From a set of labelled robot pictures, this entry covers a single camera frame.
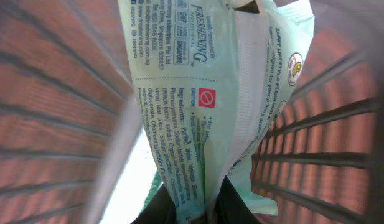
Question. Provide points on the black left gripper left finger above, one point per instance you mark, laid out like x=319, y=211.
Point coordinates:
x=160, y=210

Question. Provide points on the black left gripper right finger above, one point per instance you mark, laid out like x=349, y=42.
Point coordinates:
x=230, y=208

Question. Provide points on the mint green wipes pack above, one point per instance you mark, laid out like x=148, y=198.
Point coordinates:
x=211, y=78

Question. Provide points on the green white package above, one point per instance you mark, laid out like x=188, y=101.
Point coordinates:
x=155, y=186

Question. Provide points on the grey plastic shopping basket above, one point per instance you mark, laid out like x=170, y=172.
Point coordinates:
x=71, y=143

